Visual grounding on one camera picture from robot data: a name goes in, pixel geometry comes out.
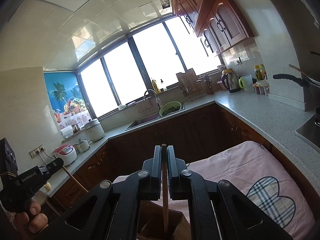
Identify light wooden chopstick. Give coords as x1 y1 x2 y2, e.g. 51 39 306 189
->
161 144 169 233

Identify brown wooden chopstick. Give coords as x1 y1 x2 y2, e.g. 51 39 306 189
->
62 165 88 193

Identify person's left hand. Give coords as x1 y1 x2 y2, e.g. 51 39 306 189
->
14 200 48 237

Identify brown wooden utensil holder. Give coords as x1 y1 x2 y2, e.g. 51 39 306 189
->
136 201 191 239

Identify wooden lower cabinets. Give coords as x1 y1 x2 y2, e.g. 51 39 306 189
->
53 104 319 218

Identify wooden cabinets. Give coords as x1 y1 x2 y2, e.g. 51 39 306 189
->
53 104 319 218
171 0 254 56

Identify green vegetable colander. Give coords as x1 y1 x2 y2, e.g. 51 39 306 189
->
159 101 182 117

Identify white red rice cooker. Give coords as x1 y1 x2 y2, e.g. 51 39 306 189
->
52 144 77 166

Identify chrome sink faucet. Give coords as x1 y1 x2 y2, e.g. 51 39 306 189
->
143 89 162 109

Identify white tall cooker pot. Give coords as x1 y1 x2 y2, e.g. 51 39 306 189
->
85 119 105 142

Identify small white crock pot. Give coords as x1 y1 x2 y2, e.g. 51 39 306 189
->
77 139 90 153

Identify pink heart-patterned tablecloth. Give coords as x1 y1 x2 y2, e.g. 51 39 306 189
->
113 140 316 240

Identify wooden dish rack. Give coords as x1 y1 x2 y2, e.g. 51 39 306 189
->
176 68 201 97

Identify tropical beach poster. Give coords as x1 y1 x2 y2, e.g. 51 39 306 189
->
44 72 92 129

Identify stainless electric kettle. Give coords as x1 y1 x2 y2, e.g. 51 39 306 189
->
221 69 241 93

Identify gas stove top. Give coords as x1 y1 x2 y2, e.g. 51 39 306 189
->
295 115 320 151

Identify wooden upper cabinets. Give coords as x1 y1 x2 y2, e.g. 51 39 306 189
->
171 0 254 56

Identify black wok with lid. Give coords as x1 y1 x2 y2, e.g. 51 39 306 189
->
272 51 320 100

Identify green handled white pitcher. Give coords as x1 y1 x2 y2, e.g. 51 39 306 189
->
239 75 253 92

